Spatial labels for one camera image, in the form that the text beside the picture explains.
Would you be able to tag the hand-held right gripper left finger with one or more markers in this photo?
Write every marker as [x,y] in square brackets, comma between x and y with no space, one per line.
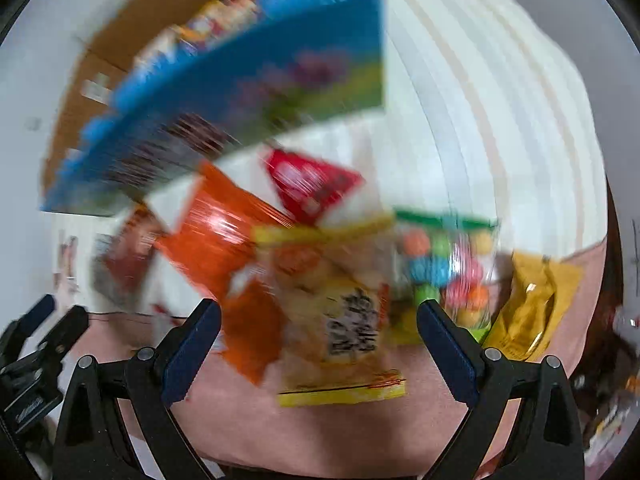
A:
[190,350]

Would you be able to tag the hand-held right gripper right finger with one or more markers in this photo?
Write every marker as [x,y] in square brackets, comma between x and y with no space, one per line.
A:
[447,350]

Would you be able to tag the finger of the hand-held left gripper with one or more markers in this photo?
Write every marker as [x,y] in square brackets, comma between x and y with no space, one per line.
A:
[36,314]
[67,329]

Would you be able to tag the small orange snack packet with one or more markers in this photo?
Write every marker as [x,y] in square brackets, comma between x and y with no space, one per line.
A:
[252,330]

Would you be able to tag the colourful candy ball bag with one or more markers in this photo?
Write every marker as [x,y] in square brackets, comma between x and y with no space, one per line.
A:
[450,270]

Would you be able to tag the mustard yellow snack packet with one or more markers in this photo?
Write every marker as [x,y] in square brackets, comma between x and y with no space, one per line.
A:
[530,310]

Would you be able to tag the dark red snack packet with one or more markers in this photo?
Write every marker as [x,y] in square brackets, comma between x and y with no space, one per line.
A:
[130,250]

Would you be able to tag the large orange snack packet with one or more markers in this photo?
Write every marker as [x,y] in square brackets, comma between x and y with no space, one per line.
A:
[215,235]

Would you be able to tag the blue printed cardboard box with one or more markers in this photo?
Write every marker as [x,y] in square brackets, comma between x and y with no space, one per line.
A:
[225,110]

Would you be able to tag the yellow red snack packet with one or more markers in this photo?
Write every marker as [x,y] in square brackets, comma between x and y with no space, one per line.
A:
[225,15]

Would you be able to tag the pile of mixed objects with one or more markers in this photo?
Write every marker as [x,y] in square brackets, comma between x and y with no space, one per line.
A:
[615,400]

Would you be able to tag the cat printed blanket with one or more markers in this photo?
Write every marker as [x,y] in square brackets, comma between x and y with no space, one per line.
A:
[475,110]

